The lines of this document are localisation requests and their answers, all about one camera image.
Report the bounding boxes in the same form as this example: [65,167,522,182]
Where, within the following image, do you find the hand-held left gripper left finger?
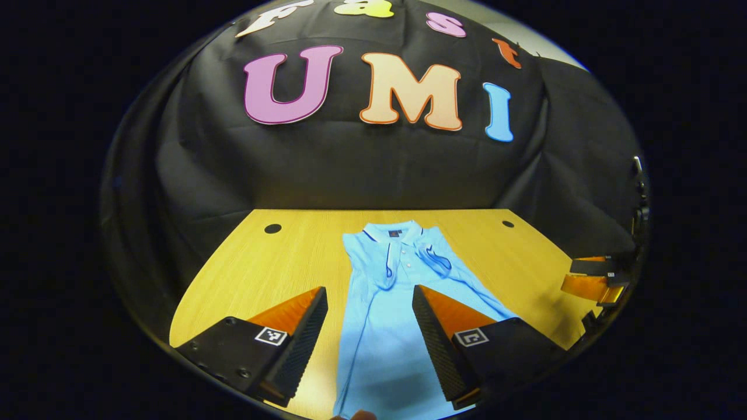
[175,286,329,408]

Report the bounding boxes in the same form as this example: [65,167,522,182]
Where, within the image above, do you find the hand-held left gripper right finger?
[412,285,567,410]

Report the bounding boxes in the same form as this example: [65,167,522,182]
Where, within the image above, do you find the light blue T-shirt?
[333,219,520,420]

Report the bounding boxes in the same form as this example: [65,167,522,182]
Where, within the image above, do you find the black backdrop cloth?
[100,0,643,351]

